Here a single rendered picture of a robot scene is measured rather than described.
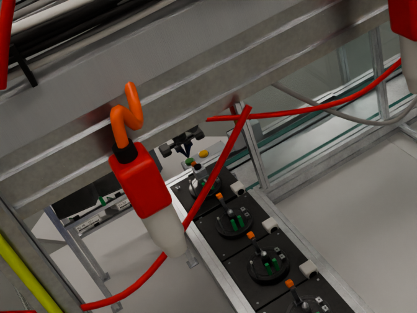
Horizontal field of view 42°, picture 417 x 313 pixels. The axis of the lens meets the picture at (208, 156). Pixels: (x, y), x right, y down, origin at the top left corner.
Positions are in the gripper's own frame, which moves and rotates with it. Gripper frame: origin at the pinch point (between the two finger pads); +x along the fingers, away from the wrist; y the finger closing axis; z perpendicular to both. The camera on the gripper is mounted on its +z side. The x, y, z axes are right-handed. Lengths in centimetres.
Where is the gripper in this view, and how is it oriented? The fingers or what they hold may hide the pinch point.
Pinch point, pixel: (185, 151)
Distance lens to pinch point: 222.0
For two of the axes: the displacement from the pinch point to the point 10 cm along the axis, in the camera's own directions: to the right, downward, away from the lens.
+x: 2.9, 7.3, 6.1
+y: -8.8, 4.6, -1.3
